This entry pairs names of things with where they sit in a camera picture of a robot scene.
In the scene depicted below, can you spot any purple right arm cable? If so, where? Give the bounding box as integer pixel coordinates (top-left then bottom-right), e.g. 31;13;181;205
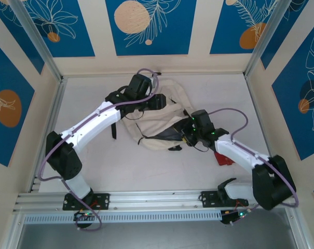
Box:
208;108;299;226

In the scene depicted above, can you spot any blue panel dark circle flower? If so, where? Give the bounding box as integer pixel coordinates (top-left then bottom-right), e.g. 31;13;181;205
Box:
271;25;314;161

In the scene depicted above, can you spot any blue panel flower orange circle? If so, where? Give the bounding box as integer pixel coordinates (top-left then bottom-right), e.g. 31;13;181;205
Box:
0;36;35;167

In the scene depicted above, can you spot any cream canvas backpack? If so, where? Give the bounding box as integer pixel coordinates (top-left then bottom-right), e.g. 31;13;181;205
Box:
111;71;197;152

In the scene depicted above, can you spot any blue wall panel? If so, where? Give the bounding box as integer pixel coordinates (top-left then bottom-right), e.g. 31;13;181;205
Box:
0;0;46;76
260;0;309;70

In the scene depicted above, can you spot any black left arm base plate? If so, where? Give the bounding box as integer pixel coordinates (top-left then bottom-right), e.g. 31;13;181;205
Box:
62;192;111;211

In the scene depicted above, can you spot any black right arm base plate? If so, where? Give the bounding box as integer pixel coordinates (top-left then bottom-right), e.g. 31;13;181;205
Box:
201;190;249;208

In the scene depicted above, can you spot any aluminium table side rail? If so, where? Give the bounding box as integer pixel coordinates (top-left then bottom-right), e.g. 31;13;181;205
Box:
243;74;282;188
29;77;67;193

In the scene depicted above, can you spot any aluminium corner post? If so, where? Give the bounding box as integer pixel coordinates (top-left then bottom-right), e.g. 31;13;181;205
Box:
244;0;290;78
9;0;63;81

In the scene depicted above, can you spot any blue panel with peach circle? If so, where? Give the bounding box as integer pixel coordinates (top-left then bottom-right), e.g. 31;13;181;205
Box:
105;0;198;57

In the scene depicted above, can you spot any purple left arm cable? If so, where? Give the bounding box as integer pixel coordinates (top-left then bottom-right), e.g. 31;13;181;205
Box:
39;67;159;231

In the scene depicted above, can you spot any blue panel with flower outline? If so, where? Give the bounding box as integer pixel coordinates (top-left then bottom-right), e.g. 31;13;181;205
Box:
20;0;95;58

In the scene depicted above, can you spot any grey slotted cable duct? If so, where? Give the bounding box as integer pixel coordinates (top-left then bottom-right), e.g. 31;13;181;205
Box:
23;210;223;225

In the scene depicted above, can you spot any blue panel fern orange circle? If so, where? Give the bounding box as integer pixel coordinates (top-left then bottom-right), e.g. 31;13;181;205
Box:
209;0;279;55

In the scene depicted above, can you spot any aluminium front rail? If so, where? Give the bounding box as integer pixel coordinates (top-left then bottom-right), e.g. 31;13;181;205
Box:
12;187;299;215

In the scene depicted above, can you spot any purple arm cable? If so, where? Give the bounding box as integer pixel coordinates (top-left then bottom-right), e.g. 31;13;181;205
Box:
39;67;159;231
208;108;299;226

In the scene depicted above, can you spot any grey brushed metal panel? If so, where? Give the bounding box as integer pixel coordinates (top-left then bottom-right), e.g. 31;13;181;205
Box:
16;223;297;249

